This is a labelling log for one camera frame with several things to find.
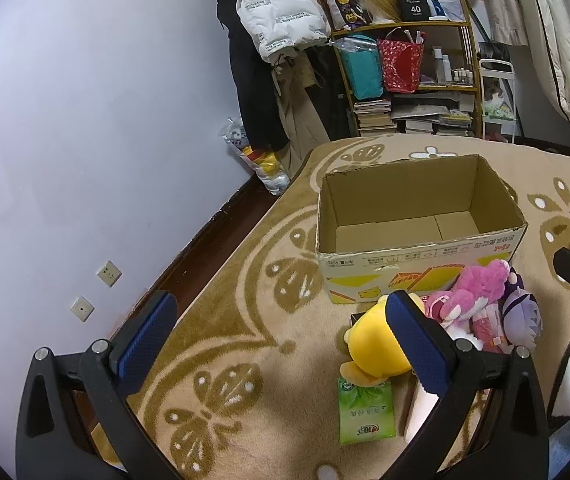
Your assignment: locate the pink bear plush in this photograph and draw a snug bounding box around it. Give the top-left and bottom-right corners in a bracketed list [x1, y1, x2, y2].
[425, 259, 510, 328]

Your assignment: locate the wooden bookshelf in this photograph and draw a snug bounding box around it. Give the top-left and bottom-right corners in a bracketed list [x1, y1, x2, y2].
[331, 0, 482, 136]

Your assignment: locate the red gift bag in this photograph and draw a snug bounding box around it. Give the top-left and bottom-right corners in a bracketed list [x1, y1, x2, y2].
[377, 27, 424, 94]

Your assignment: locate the black hanging coat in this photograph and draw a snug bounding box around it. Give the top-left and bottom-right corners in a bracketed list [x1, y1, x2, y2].
[217, 0, 289, 152]

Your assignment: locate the purple haired doll plush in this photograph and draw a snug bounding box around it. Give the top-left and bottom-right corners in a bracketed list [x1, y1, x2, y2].
[470, 268, 543, 353]

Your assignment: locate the green tissue pack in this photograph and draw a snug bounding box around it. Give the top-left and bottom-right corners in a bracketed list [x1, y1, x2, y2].
[337, 378, 397, 445]

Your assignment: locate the white puffer jacket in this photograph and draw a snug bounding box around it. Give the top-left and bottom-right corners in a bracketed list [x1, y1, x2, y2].
[236, 0, 331, 65]

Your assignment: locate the stack of books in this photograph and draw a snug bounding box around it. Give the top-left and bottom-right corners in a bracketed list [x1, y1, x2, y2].
[352, 99, 395, 136]

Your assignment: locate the upper wall socket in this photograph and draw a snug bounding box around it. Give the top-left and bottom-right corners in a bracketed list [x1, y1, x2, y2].
[96, 260, 122, 287]

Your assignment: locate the white trolley rack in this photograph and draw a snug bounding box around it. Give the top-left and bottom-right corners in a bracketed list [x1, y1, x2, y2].
[479, 58, 518, 144]

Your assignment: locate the cardboard box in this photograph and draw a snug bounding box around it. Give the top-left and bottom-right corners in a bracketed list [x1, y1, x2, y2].
[315, 154, 527, 304]

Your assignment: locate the plastic bag with toys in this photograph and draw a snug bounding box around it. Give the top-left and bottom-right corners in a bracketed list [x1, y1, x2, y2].
[219, 117, 291, 196]

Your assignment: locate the wall socket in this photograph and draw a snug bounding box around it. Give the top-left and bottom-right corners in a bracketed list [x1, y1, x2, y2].
[69, 296, 94, 322]
[96, 260, 122, 287]

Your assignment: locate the lower wall socket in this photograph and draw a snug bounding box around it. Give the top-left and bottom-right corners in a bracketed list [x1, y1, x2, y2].
[69, 296, 94, 322]

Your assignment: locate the black box with 40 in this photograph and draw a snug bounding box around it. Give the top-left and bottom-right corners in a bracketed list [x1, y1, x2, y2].
[397, 0, 431, 22]

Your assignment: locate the teal bag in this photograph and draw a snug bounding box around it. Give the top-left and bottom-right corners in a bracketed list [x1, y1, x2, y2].
[335, 34, 384, 100]

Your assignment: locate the yellow dog plush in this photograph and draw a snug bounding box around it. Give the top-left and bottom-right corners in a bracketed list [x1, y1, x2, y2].
[339, 295, 412, 388]

